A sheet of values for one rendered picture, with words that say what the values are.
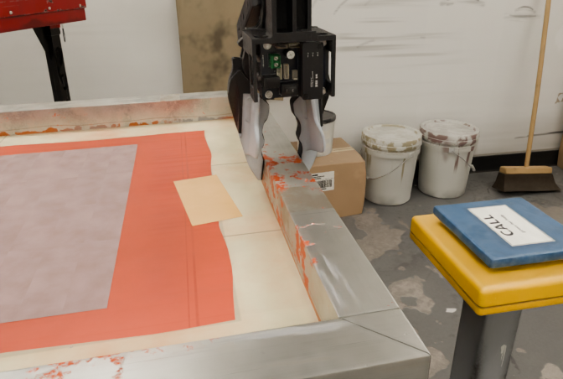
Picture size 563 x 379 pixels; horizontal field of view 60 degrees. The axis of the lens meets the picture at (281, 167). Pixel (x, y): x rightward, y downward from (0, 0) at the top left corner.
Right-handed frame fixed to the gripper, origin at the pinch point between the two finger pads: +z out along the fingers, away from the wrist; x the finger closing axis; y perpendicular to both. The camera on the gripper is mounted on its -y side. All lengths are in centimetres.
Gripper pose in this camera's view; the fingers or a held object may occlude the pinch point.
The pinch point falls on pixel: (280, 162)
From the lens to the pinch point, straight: 51.0
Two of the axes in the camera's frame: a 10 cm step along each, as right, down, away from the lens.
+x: 9.8, -1.0, 1.8
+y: 2.0, 3.8, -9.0
